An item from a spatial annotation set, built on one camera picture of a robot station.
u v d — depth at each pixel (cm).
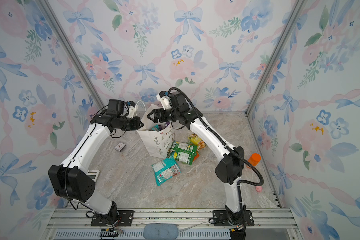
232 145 51
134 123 71
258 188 82
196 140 100
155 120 69
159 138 78
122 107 66
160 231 69
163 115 68
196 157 95
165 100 70
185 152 95
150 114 72
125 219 73
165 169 87
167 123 95
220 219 73
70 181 42
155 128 97
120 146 98
